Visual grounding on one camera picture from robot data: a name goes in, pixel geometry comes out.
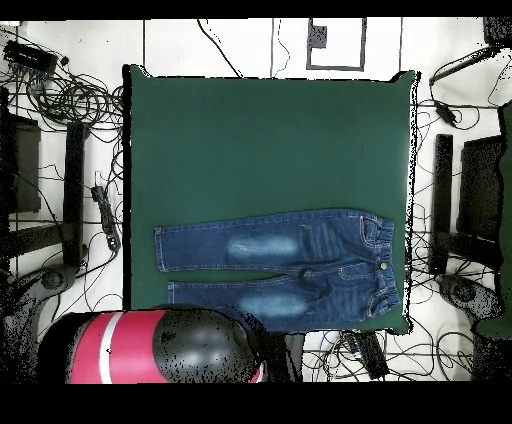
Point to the blue denim jeans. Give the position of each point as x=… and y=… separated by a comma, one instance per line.
x=260, y=248

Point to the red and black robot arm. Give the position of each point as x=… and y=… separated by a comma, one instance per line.
x=136, y=348

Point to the dark green table cloth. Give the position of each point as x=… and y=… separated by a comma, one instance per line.
x=280, y=140

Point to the black power strip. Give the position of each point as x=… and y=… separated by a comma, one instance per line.
x=106, y=216
x=372, y=354

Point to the narrow black panel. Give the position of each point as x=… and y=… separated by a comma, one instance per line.
x=442, y=200
x=74, y=192

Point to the black stand base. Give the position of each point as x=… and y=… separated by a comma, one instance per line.
x=54, y=278
x=468, y=294

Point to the black power adapter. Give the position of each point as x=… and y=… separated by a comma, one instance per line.
x=446, y=112

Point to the wide black panel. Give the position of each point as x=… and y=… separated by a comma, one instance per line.
x=26, y=168
x=480, y=188

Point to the black bar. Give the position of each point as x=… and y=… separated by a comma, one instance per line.
x=460, y=66

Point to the black electronics box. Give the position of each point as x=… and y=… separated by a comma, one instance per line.
x=30, y=56

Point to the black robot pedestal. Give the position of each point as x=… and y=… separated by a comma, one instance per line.
x=286, y=356

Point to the grey square frame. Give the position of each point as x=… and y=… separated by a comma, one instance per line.
x=310, y=60

